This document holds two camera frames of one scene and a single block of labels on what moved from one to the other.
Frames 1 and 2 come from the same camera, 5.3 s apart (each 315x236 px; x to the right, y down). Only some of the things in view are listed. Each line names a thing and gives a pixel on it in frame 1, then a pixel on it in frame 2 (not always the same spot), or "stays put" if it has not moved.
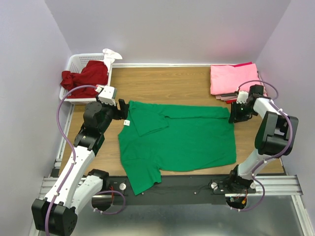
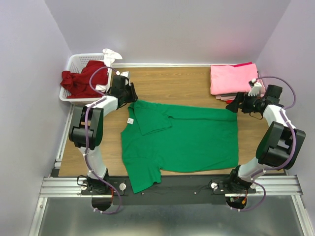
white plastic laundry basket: x=76 y=63 stays put
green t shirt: x=159 y=138 stays put
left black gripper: x=122 y=113 -> x=134 y=96
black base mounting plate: x=174 y=190 stays put
